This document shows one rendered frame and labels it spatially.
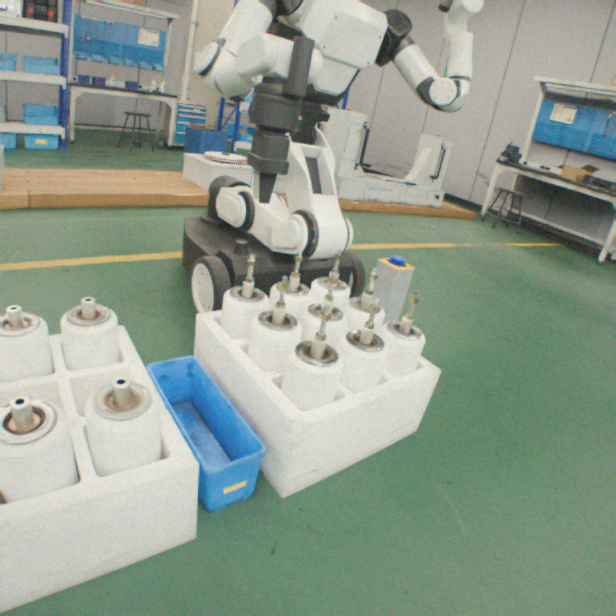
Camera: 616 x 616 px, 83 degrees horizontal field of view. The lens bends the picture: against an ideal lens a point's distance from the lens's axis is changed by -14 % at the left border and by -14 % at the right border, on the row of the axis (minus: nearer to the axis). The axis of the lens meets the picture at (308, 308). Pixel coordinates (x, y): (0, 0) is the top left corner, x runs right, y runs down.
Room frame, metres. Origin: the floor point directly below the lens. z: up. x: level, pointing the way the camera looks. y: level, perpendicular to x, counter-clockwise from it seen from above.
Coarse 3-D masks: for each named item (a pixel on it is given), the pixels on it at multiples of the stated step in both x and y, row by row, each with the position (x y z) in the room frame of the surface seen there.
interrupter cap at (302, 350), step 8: (304, 344) 0.60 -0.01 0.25; (296, 352) 0.56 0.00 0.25; (304, 352) 0.57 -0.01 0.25; (328, 352) 0.59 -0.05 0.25; (336, 352) 0.59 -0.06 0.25; (304, 360) 0.55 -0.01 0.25; (312, 360) 0.55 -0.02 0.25; (320, 360) 0.56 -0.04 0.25; (328, 360) 0.56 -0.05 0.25; (336, 360) 0.56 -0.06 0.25
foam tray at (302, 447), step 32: (224, 352) 0.65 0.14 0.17; (224, 384) 0.64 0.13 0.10; (256, 384) 0.56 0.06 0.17; (384, 384) 0.64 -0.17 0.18; (416, 384) 0.67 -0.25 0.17; (256, 416) 0.55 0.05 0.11; (288, 416) 0.50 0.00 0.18; (320, 416) 0.51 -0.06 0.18; (352, 416) 0.55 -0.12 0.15; (384, 416) 0.62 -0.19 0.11; (416, 416) 0.71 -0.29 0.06; (288, 448) 0.48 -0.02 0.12; (320, 448) 0.51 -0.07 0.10; (352, 448) 0.58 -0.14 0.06; (288, 480) 0.47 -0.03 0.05
